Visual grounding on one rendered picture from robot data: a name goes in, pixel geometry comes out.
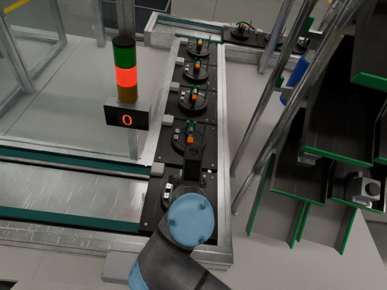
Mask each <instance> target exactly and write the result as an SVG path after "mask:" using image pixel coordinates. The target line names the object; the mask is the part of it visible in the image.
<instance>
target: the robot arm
mask: <svg viewBox="0 0 387 290"><path fill-rule="evenodd" d="M202 161H203V146H197V145H191V144H186V145H185V148H184V159H183V169H182V176H180V175H179V174H174V175H170V176H169V179H168V183H169V184H172V185H173V189H172V196H171V199H170V207H169V208H168V210H167V212H166V213H165V215H164V216H163V218H162V219H161V221H160V222H159V224H158V226H157V228H156V229H155V231H154V232H153V234H152V236H151V237H150V239H149V240H148V242H147V244H146V245H145V247H144V248H143V250H142V251H140V253H139V254H138V256H137V259H136V260H135V262H134V264H133V266H132V267H131V270H130V272H129V274H128V285H129V287H130V290H232V289H231V288H229V287H228V286H227V285H226V284H224V283H223V282H222V281H221V280H219V279H218V278H217V277H215V276H214V275H213V274H212V273H210V272H209V271H208V270H207V269H205V268H204V267H203V266H201V264H199V263H198V262H196V261H195V260H194V259H193V258H191V257H190V255H191V253H192V251H193V250H194V248H195V246H199V245H200V244H202V243H204V242H205V241H206V240H208V238H209V237H210V236H211V234H212V233H213V230H214V223H215V221H214V212H213V208H212V206H211V204H210V202H209V201H208V200H207V198H206V196H205V194H204V192H203V191H202V189H204V188H206V185H207V181H205V180H204V179H202Z"/></svg>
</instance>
